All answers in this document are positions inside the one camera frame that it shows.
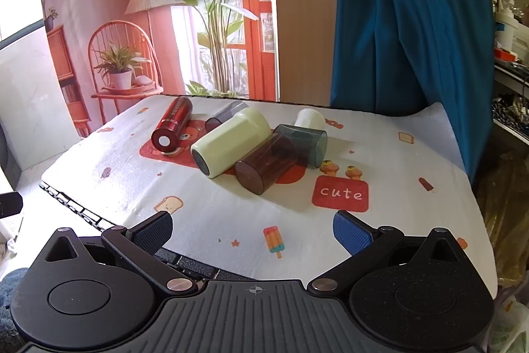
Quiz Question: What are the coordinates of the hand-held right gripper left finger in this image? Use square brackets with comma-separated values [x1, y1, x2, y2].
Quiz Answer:
[41, 211, 198, 294]

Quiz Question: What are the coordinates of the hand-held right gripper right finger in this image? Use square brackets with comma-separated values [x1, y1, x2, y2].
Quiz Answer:
[308, 211, 472, 294]

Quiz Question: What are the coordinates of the teal translucent cup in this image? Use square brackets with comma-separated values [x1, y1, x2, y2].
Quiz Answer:
[273, 124, 328, 168]

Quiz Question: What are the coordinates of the metallic red cup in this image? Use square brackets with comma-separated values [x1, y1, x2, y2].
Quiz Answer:
[151, 97, 194, 156]

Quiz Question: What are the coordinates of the brown translucent cup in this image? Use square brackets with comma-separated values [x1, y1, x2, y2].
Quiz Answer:
[235, 133, 299, 196]

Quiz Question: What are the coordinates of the pale green cup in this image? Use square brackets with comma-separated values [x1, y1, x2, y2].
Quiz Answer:
[190, 107, 273, 180]

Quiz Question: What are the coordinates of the white cup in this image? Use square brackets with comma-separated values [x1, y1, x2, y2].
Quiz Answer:
[294, 108, 327, 130]

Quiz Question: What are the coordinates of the grey translucent cup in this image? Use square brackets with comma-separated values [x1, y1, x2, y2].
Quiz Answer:
[204, 101, 249, 133]

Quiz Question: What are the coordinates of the printed white tablecloth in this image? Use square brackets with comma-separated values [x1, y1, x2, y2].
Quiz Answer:
[41, 94, 499, 296]

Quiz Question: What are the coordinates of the yellow plastic bag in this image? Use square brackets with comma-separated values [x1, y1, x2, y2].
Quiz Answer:
[475, 158, 529, 287]

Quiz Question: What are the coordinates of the blue rug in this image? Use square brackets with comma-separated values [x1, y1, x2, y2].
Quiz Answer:
[0, 269, 27, 333]

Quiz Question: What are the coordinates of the white plastic bag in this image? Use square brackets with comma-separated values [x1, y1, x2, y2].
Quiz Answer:
[490, 287, 529, 353]

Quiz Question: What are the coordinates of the cluttered shelf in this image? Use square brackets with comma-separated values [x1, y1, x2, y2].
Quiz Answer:
[490, 59, 529, 141]

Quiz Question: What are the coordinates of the blue curtain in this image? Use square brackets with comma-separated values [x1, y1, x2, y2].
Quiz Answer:
[329, 0, 497, 182]

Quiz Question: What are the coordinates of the wooden panel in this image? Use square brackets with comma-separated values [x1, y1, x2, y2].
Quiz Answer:
[269, 0, 340, 108]

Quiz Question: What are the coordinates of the white bottle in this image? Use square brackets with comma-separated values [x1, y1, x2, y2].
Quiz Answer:
[495, 9, 518, 48]

